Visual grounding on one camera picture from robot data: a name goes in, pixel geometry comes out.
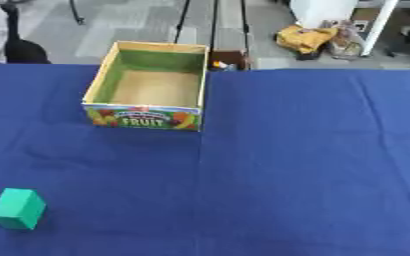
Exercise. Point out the clear plastic bag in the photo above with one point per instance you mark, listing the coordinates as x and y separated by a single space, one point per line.
345 41

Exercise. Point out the white post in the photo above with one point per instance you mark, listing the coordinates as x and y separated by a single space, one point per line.
379 26

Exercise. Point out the cardboard box with green inside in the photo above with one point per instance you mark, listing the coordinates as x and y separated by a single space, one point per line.
156 88

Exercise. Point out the brown box with small items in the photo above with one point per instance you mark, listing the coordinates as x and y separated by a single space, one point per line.
229 60

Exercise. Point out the black tripod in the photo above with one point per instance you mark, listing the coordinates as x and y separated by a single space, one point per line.
214 23

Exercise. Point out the green rectangular block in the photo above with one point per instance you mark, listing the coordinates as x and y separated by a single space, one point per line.
17 208

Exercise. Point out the yellow bag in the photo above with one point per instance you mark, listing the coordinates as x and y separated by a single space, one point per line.
305 38

